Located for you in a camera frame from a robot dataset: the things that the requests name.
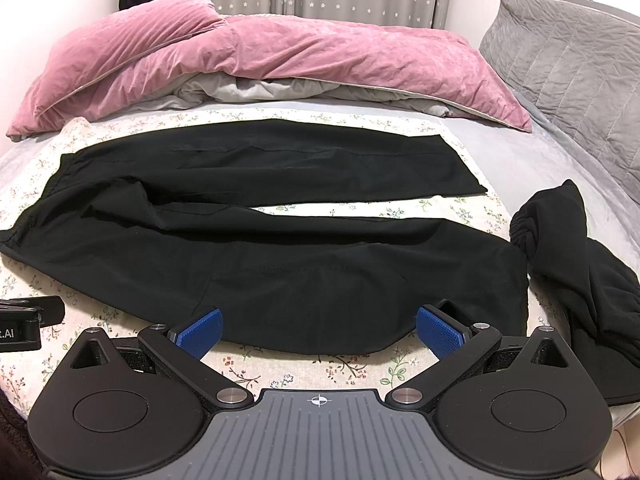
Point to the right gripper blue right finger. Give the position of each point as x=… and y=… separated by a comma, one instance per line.
x=439, y=331

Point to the floral bed sheet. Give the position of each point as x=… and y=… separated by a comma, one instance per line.
x=27, y=166

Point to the black pants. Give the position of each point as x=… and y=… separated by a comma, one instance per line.
x=167, y=224

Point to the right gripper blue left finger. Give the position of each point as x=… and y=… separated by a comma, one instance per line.
x=199, y=334

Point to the pink velvet duvet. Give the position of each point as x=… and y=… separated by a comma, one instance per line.
x=109, y=65

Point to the grey quilted pillow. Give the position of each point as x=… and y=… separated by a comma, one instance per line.
x=577, y=61

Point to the black folded garment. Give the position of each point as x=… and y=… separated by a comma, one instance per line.
x=597, y=292

